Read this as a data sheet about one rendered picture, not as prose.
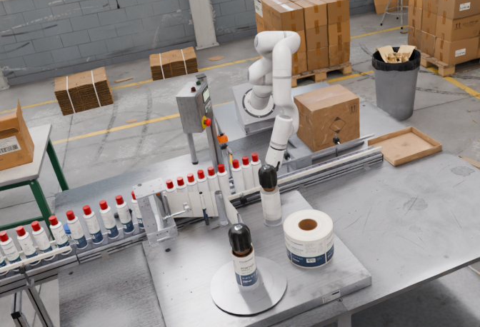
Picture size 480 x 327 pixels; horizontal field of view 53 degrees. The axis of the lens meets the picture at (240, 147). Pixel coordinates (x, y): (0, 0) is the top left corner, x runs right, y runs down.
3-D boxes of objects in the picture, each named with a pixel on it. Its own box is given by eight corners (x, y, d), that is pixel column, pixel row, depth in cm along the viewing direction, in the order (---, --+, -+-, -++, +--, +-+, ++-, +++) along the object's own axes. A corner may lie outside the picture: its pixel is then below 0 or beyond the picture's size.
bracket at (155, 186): (136, 200, 210) (136, 198, 210) (132, 187, 219) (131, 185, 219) (166, 190, 213) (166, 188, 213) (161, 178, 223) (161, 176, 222)
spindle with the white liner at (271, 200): (268, 229, 221) (261, 175, 206) (261, 218, 228) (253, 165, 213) (286, 223, 223) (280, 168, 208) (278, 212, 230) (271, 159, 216)
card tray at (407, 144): (394, 166, 259) (395, 160, 257) (367, 146, 280) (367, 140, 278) (441, 150, 266) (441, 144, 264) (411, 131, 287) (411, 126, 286)
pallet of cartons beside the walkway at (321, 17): (353, 73, 584) (351, -2, 540) (288, 88, 571) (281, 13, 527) (315, 46, 687) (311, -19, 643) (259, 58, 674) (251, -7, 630)
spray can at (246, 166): (247, 195, 246) (241, 161, 236) (243, 190, 250) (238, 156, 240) (256, 192, 247) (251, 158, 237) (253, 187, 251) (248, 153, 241)
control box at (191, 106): (183, 133, 226) (175, 96, 217) (195, 116, 240) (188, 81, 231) (203, 133, 223) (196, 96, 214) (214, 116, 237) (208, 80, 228)
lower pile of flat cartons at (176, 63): (152, 81, 656) (148, 66, 645) (151, 68, 702) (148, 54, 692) (199, 72, 661) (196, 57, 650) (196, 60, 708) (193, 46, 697)
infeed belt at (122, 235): (78, 260, 226) (76, 254, 224) (77, 250, 233) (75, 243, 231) (381, 158, 265) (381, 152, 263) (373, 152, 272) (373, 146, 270)
